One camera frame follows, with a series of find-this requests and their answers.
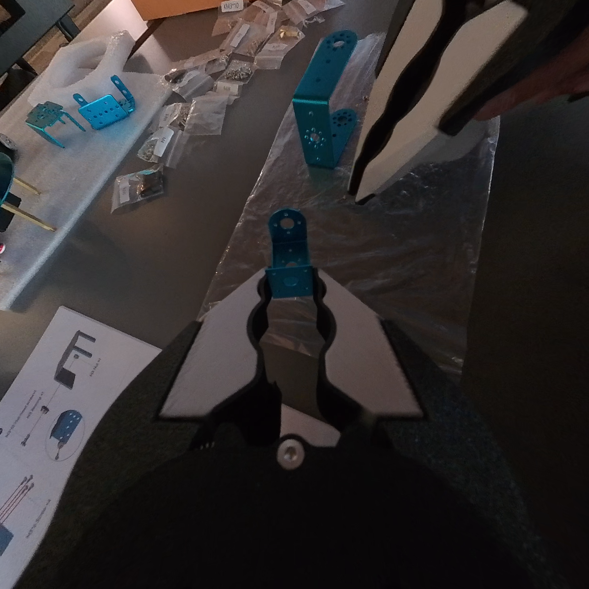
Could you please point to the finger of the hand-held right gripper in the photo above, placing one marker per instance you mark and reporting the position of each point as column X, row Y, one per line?
column 400, row 50
column 460, row 78

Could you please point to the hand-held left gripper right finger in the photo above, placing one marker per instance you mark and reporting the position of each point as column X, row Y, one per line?
column 363, row 368

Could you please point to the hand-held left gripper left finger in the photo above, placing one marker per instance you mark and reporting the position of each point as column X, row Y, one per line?
column 216, row 368

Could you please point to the large blue U bracket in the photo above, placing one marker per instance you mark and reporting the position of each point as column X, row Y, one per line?
column 317, row 83

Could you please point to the small blue U bracket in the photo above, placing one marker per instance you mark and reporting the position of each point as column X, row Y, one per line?
column 285, row 248

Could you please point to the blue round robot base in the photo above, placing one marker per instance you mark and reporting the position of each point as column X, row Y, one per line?
column 5, row 184

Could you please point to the dark grey desk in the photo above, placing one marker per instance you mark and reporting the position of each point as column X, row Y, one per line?
column 529, row 322

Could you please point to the person's right hand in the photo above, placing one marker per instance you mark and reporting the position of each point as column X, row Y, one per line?
column 543, row 87

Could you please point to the clear plastic bag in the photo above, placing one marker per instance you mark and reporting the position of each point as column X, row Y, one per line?
column 391, row 257

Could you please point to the white instruction manual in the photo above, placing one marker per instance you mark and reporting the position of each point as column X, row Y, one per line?
column 92, row 368

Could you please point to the pile of small screw bags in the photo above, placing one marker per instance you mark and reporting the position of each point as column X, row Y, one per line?
column 207, row 110

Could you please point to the orange cardboard box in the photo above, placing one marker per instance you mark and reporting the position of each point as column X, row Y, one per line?
column 184, row 7

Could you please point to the white foam sheet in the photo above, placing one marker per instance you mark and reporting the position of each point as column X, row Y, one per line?
column 83, row 184

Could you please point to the brass standoff rod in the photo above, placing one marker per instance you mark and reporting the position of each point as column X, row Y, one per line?
column 32, row 218
column 25, row 185

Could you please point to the blue perforated bracket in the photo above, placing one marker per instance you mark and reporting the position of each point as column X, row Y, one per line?
column 99, row 115

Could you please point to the blue flat bracket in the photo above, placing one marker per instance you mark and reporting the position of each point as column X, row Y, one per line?
column 43, row 117

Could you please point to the wooden table with dark frame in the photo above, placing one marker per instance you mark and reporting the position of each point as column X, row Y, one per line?
column 32, row 27

